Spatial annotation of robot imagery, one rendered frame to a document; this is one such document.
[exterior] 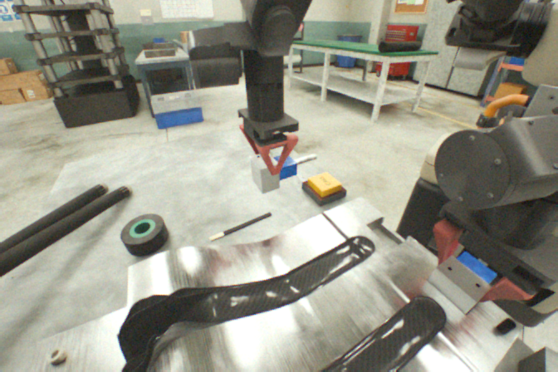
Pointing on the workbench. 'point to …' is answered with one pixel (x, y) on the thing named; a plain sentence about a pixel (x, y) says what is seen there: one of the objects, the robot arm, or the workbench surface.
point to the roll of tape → (144, 234)
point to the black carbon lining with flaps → (222, 298)
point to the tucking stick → (239, 227)
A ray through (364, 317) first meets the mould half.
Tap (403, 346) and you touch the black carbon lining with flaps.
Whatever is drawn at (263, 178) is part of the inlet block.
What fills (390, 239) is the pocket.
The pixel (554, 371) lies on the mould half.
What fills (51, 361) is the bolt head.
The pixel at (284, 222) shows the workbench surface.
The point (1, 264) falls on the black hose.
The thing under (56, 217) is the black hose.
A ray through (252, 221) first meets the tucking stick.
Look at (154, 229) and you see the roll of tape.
